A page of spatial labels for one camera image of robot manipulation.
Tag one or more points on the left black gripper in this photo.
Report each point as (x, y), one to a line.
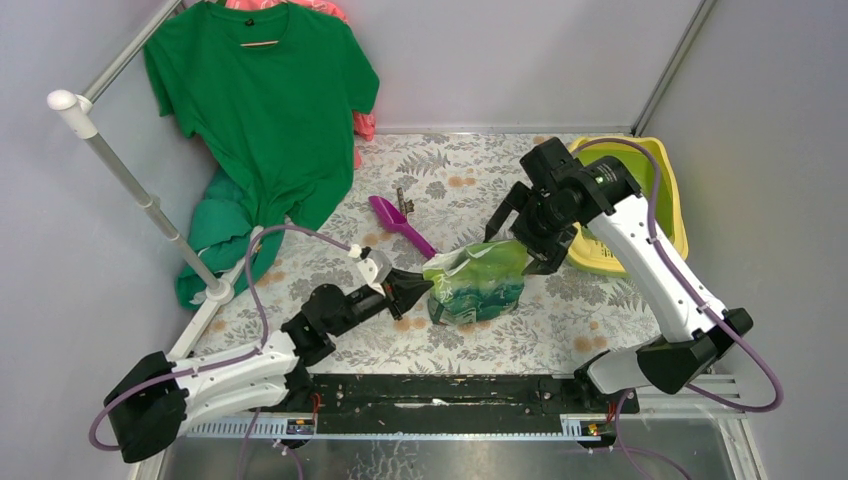
(410, 287)

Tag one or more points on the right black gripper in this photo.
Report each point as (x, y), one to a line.
(555, 246)

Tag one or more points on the green cat litter bag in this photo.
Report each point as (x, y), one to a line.
(476, 283)

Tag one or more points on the magenta plastic scoop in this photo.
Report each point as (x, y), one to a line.
(394, 221)

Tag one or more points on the yellow green litter box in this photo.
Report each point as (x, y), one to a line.
(587, 252)

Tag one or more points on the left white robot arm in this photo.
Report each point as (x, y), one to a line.
(160, 399)

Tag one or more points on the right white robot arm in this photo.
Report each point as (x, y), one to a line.
(696, 329)

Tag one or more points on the floral patterned mat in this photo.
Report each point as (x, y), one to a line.
(456, 182)

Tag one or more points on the small brown stick object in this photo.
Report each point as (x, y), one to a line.
(405, 206)

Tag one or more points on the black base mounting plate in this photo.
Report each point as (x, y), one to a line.
(492, 397)

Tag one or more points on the pink garment behind shirt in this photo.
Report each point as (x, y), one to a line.
(289, 107)

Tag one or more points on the dark green folded cloth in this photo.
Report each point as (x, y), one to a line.
(219, 233)

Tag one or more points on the green t-shirt on hanger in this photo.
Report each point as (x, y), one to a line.
(176, 59)

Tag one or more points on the wooden clothes hanger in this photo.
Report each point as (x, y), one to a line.
(259, 44)

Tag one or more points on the white clothes rack pole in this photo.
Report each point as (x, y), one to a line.
(219, 290)

